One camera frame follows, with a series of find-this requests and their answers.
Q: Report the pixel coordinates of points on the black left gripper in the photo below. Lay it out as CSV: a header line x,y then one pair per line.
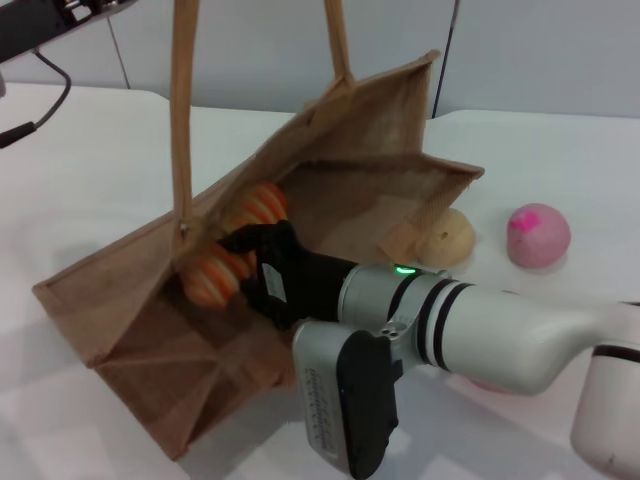
x,y
30,25

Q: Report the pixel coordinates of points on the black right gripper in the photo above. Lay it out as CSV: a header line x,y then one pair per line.
x,y
300,285

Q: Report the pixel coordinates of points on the orange striped bread loaf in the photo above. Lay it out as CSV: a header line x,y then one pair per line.
x,y
215,280

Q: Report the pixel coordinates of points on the brown jute handbag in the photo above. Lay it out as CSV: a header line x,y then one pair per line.
x,y
125,300

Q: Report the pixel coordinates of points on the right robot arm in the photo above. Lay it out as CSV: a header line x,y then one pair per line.
x,y
500,335

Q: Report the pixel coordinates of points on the cream round bun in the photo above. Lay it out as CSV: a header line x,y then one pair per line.
x,y
450,245

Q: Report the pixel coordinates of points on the pink round bun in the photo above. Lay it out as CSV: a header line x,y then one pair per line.
x,y
537,240

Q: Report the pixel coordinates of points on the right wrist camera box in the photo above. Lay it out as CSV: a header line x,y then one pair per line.
x,y
350,400

